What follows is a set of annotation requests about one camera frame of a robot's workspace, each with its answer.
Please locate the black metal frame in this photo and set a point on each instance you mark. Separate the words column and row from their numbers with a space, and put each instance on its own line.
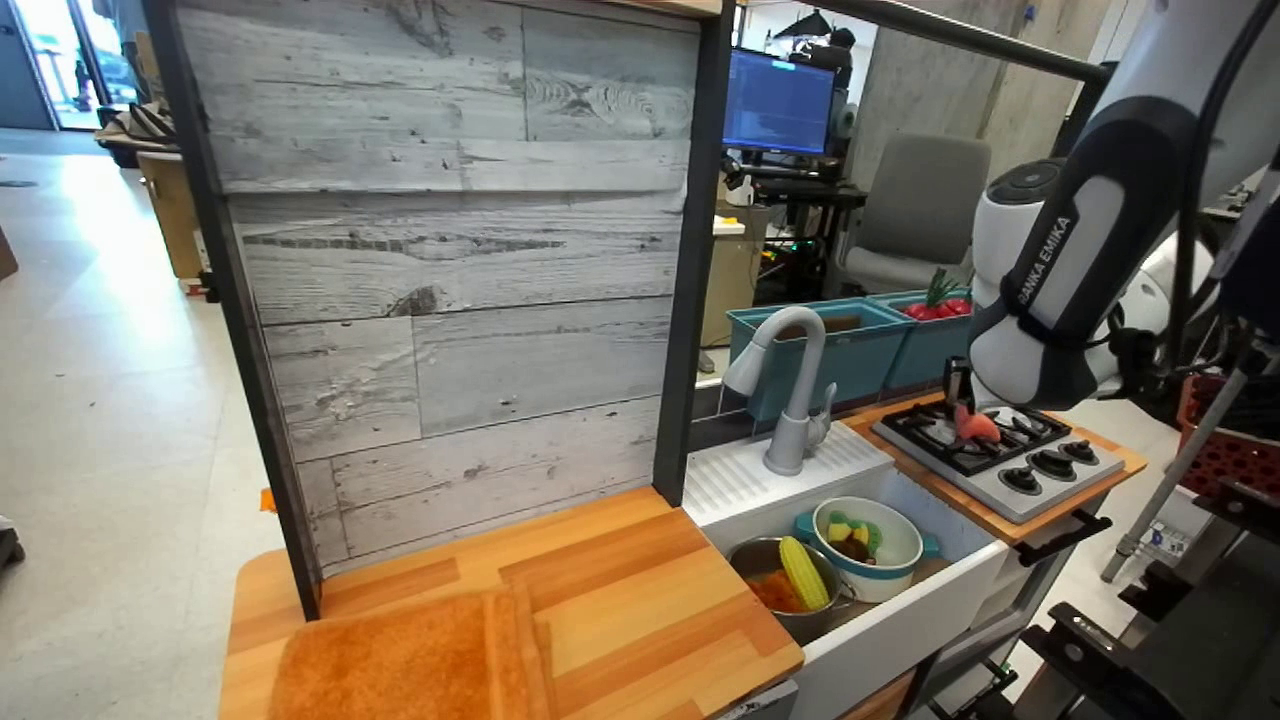
column 694, row 240

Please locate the red toy radishes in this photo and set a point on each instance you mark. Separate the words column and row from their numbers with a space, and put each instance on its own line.
column 936, row 301

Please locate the black drawer handle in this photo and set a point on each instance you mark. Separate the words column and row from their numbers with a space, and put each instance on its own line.
column 1069, row 539

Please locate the grey toy faucet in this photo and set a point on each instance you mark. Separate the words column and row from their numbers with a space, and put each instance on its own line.
column 803, row 425

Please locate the stainless steel pot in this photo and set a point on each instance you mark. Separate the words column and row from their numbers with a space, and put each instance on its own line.
column 803, row 625

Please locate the right teal planter box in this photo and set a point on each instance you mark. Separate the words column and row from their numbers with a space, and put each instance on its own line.
column 926, row 342

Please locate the grey wood backsplash panel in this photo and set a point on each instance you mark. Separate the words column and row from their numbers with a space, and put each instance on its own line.
column 454, row 264

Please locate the computer monitor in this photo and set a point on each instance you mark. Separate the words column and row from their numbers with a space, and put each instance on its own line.
column 777, row 105

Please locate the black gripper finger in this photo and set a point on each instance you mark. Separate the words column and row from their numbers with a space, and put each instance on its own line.
column 957, row 385

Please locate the white teal pot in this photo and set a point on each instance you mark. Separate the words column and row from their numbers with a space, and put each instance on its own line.
column 896, row 544

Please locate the white toy sink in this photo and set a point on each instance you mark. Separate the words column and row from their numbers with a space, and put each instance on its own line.
column 889, row 625

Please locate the grey office chair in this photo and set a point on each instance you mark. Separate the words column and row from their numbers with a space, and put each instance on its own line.
column 916, row 214

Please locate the toy stove top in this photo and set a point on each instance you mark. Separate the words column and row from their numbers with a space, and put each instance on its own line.
column 1030, row 471

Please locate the orange plush toy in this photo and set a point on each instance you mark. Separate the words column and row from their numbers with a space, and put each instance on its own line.
column 774, row 589

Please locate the green plush toy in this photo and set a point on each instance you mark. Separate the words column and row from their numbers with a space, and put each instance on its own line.
column 859, row 543

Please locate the yellow corn plush toy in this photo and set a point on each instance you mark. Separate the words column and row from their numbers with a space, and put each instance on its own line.
column 805, row 578

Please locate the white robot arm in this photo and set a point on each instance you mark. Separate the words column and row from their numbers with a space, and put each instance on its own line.
column 1185, row 119

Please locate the orange towel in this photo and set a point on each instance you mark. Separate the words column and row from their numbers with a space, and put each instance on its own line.
column 457, row 658

